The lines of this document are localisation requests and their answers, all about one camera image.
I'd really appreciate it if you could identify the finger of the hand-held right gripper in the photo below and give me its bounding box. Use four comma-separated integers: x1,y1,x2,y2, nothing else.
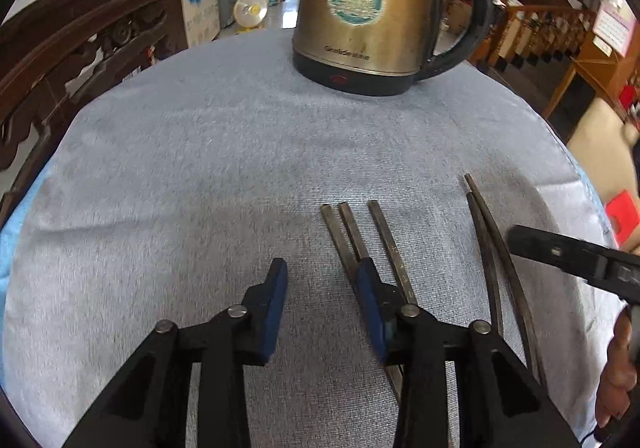
509,224,640,303

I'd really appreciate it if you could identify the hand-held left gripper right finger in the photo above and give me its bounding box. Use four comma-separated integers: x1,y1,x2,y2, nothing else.
354,258,583,448

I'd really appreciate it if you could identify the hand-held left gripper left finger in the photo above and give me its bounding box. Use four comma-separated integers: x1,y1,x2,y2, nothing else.
62,258,290,448

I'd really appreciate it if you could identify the dark metal chopstick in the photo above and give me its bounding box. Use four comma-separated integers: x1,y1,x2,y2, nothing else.
464,173,548,386
321,204,405,404
466,192,505,338
338,202,371,263
368,200,419,307

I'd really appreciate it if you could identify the person's right hand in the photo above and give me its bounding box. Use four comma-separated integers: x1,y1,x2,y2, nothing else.
595,310,640,429

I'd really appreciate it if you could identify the red plastic stool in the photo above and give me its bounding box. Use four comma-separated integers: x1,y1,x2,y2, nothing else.
604,192,640,249

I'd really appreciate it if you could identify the beige sofa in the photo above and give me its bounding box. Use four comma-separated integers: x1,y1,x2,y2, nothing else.
567,98,640,209

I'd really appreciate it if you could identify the grey tablecloth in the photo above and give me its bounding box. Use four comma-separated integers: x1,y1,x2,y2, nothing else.
2,28,626,448

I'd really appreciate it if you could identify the wooden staircase railing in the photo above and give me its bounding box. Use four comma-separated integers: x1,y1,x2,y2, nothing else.
487,0,598,119

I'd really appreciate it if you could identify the light blue table cover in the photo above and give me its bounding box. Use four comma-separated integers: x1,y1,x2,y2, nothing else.
0,148,615,289

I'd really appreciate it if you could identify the brass electric kettle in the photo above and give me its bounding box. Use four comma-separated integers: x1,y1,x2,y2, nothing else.
291,0,495,97

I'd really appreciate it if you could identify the small white yellow fan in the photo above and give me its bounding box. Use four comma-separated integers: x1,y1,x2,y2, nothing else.
234,0,269,34

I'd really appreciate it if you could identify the carved dark wooden sideboard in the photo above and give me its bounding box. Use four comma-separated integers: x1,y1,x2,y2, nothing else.
0,0,188,229

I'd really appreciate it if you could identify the wall calendar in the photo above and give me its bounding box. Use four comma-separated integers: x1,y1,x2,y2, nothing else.
592,0,638,53

